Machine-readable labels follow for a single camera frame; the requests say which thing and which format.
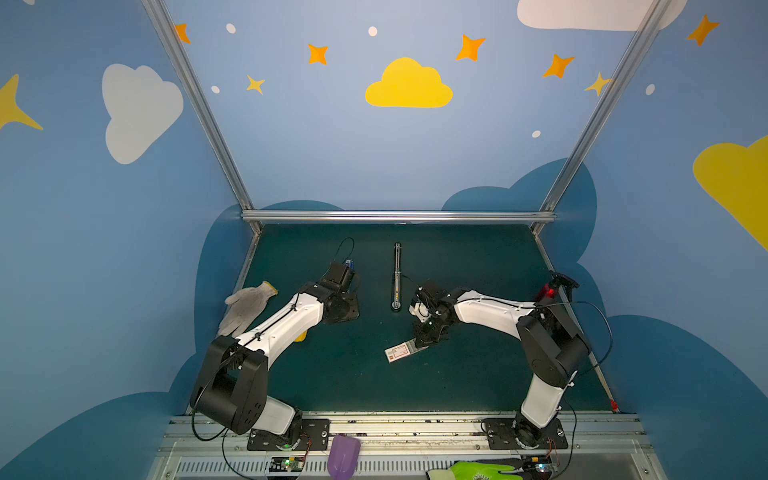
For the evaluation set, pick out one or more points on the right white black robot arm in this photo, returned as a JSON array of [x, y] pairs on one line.
[[554, 345]]

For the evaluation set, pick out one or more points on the aluminium frame right post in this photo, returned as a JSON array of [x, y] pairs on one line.
[[640, 44]]

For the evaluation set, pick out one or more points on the red white staple box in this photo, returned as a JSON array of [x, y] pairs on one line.
[[402, 351]]

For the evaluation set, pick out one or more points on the black stapler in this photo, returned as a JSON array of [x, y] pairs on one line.
[[396, 303]]

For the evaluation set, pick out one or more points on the left green circuit board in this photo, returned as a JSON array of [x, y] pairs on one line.
[[286, 464]]

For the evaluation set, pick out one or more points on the red spray bottle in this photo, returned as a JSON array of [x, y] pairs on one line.
[[559, 286]]

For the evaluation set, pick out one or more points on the green circuit board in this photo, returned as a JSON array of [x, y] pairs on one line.
[[286, 464], [538, 466]]

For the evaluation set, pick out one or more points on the white knit work glove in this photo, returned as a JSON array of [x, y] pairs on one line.
[[244, 306]]

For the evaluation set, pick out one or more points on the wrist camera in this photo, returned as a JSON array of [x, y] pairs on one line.
[[430, 294], [338, 277]]

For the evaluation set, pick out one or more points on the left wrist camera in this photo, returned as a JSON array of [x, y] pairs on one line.
[[338, 277]]

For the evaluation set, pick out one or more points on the aluminium frame rear crossbar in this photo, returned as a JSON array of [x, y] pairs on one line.
[[355, 216]]

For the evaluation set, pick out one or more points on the aluminium frame post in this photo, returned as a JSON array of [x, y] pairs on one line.
[[640, 44], [161, 20]]

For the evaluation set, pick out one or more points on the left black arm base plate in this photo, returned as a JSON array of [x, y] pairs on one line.
[[301, 434]]

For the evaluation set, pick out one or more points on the aluminium frame left post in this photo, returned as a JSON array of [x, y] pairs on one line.
[[161, 20]]

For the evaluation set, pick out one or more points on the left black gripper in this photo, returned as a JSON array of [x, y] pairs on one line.
[[346, 306]]

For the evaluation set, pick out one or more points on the right green circuit board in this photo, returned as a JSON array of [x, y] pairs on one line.
[[538, 466]]

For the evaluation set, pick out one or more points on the aluminium front rail bed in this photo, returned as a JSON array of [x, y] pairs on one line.
[[406, 445]]

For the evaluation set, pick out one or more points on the green work glove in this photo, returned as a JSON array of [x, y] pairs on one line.
[[475, 471]]

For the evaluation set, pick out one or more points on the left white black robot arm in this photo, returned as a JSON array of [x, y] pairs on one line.
[[232, 385]]

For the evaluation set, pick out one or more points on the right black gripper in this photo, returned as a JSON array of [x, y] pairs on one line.
[[429, 324]]

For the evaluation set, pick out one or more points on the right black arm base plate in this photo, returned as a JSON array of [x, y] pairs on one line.
[[519, 433]]

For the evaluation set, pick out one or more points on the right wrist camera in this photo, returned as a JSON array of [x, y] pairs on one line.
[[430, 294]]

